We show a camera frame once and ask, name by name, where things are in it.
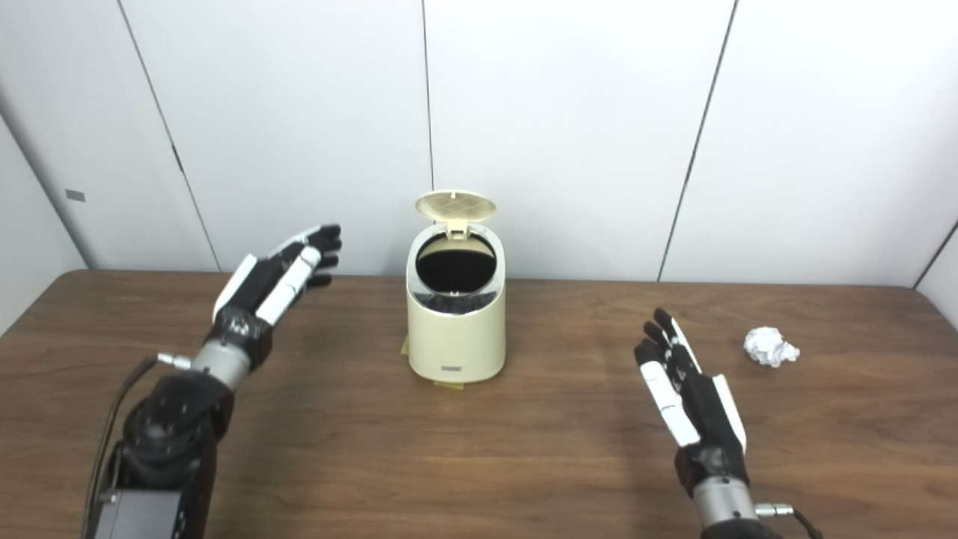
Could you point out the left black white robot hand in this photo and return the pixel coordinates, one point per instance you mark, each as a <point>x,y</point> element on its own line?
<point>262,292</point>

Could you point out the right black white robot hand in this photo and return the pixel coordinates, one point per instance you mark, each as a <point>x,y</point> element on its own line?
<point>696,408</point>

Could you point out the white paper ball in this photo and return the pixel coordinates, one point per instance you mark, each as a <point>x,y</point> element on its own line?
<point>769,347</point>

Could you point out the cream round bin lid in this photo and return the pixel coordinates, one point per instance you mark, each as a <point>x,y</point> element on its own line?
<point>455,206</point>

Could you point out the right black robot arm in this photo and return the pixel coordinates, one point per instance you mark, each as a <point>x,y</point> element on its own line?
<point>726,513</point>

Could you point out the black bin liner bag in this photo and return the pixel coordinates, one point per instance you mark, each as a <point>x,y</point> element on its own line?
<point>455,273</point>

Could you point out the cream-colored plastic bin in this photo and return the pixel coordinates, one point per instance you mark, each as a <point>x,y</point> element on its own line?
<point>456,340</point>

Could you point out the wide yellow tape piece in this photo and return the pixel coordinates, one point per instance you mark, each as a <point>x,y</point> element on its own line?
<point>449,384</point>

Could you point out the grey wall label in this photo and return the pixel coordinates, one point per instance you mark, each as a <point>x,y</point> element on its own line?
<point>75,195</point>

